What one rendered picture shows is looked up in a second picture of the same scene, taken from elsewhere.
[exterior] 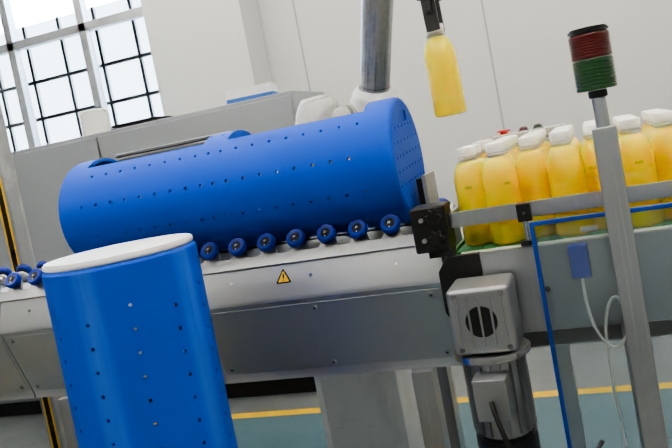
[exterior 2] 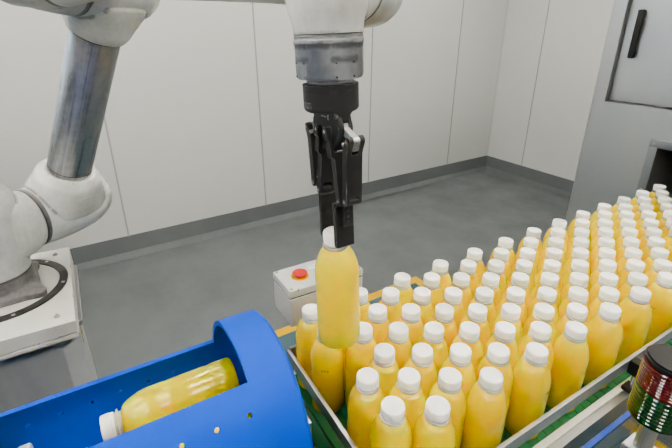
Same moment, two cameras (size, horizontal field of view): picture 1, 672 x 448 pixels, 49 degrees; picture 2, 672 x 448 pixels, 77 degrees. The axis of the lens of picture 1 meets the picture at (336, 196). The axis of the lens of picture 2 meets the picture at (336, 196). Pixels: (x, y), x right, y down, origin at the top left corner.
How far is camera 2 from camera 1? 1.35 m
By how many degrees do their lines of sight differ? 52
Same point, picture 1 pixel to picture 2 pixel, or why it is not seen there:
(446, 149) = (45, 132)
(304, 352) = not seen: outside the picture
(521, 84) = (120, 81)
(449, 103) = (353, 335)
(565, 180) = (499, 428)
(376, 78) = (80, 165)
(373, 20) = (87, 98)
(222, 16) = not seen: outside the picture
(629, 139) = (544, 374)
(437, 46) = (349, 268)
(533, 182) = (459, 427)
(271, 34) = not seen: outside the picture
